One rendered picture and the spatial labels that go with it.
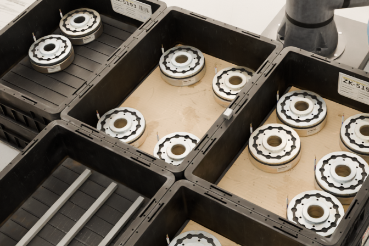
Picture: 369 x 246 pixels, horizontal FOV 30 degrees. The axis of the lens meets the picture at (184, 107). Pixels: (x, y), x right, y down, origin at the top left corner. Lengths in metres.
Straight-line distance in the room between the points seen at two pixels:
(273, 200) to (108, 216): 0.31
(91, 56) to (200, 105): 0.32
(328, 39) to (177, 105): 0.42
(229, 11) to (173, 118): 0.54
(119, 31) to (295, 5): 0.43
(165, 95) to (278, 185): 0.35
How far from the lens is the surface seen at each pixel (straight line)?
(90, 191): 1.38
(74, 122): 1.37
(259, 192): 1.33
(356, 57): 1.71
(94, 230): 1.32
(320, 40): 1.68
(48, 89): 1.60
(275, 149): 1.35
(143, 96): 1.53
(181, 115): 1.47
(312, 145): 1.40
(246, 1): 1.95
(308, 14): 1.63
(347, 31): 1.79
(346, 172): 1.34
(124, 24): 1.72
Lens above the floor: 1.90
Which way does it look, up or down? 46 degrees down
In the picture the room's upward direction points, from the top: 9 degrees counter-clockwise
